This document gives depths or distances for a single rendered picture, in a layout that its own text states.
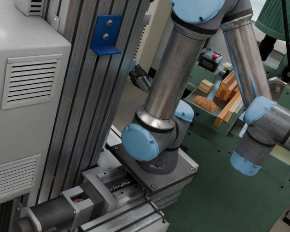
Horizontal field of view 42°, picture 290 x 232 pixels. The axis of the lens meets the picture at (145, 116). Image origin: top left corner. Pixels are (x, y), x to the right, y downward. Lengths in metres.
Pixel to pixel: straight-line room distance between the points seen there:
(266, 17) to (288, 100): 0.35
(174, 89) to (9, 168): 0.46
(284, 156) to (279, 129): 0.82
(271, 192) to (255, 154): 0.83
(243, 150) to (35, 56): 0.52
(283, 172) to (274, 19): 0.62
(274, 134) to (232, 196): 0.95
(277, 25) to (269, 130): 0.80
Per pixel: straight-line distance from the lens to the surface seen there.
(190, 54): 0.92
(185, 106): 1.17
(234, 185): 1.78
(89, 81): 1.04
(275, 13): 1.63
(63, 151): 1.16
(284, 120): 0.89
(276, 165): 1.68
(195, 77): 1.74
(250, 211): 1.83
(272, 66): 1.75
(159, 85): 0.96
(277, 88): 1.63
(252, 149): 0.93
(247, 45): 1.00
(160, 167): 1.22
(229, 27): 1.00
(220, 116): 1.44
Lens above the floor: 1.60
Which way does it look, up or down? 32 degrees down
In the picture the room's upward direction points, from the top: 21 degrees clockwise
